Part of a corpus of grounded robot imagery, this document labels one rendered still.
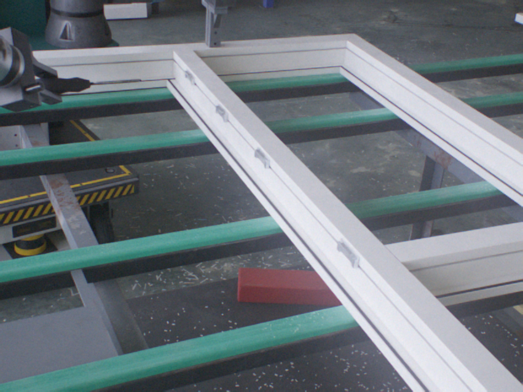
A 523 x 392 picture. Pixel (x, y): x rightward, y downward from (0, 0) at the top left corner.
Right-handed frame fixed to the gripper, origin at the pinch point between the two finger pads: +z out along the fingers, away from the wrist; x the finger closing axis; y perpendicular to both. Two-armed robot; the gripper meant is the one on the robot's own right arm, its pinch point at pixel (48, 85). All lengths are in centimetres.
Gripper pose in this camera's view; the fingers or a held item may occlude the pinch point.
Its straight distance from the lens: 154.2
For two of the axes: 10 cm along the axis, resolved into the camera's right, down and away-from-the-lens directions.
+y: 9.4, -2.4, -2.6
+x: -2.0, -9.7, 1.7
